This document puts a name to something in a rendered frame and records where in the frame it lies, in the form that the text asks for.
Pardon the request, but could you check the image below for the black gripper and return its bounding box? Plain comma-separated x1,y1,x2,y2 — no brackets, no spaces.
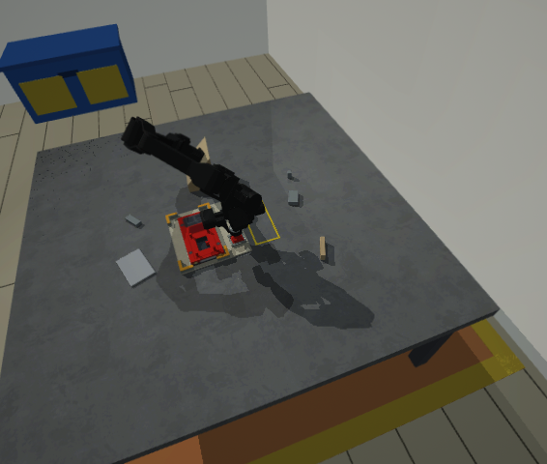
199,201,266,233

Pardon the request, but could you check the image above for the black tyre with grey hub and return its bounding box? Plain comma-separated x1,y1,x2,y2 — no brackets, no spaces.
229,225,243,237

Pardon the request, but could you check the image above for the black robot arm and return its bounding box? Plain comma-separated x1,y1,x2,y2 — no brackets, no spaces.
121,116,262,232

